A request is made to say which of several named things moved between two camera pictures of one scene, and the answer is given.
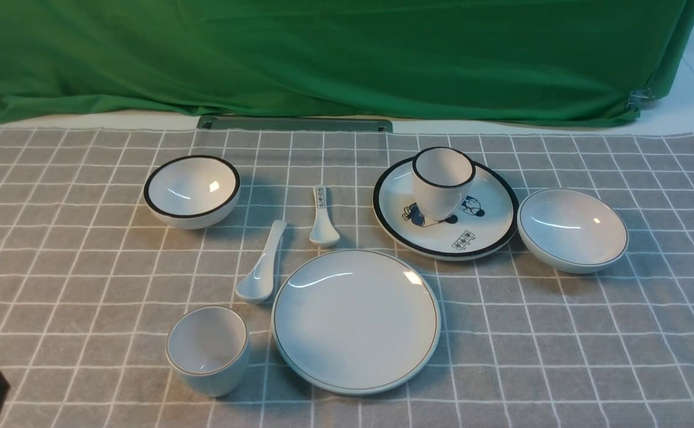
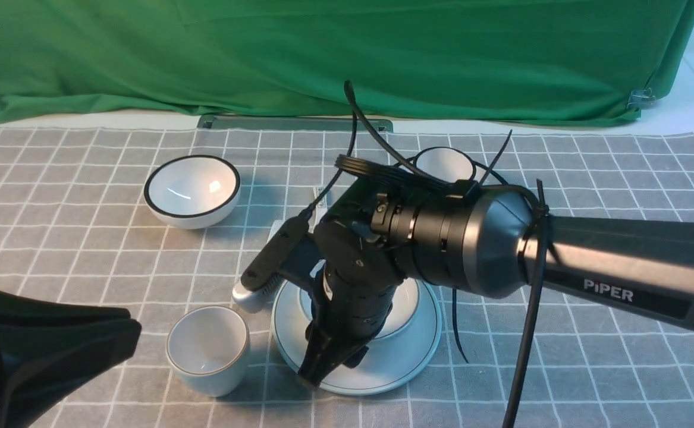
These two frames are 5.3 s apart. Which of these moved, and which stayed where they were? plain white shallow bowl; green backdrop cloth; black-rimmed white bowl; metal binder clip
Moved: plain white shallow bowl
Stayed: green backdrop cloth; black-rimmed white bowl; metal binder clip
